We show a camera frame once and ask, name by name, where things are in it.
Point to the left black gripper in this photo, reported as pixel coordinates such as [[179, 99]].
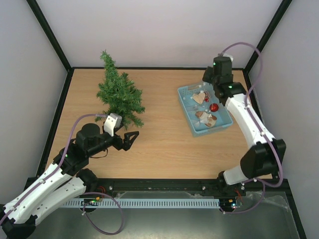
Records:
[[126, 145]]

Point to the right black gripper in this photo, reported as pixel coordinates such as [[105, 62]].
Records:
[[207, 75]]

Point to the light blue plastic basket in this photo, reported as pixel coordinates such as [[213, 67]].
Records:
[[200, 119]]

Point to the small green christmas tree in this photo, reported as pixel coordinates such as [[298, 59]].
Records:
[[119, 92]]

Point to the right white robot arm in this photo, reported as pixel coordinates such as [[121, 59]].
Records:
[[265, 154]]

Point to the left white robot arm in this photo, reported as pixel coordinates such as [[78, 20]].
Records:
[[66, 177]]

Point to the wooden heart ornament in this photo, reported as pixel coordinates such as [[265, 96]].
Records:
[[199, 98]]

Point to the red ball ornament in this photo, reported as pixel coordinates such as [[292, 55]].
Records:
[[214, 107]]

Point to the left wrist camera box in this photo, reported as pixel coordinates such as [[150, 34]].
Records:
[[112, 122]]

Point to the white cable duct rail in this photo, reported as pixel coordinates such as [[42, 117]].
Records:
[[145, 203]]

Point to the black frame rail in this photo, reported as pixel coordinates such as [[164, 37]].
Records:
[[203, 187]]

